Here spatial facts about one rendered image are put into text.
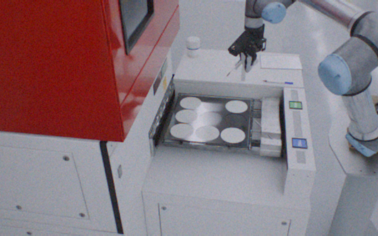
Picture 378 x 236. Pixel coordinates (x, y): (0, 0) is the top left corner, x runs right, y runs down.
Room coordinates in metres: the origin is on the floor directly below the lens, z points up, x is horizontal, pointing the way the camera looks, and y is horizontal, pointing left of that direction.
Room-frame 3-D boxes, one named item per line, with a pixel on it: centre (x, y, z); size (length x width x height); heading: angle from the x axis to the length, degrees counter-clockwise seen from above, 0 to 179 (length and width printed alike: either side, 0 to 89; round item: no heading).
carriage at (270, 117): (1.32, -0.36, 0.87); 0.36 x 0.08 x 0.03; 169
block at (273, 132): (1.24, -0.35, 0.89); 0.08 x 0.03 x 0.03; 79
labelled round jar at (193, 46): (1.84, -0.04, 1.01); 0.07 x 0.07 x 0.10
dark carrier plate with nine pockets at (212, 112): (1.35, -0.10, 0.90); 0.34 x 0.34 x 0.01; 79
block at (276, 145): (1.16, -0.33, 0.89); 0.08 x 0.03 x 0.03; 79
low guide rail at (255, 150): (1.22, -0.13, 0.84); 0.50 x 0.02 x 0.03; 79
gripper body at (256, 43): (1.44, -0.28, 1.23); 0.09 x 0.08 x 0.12; 128
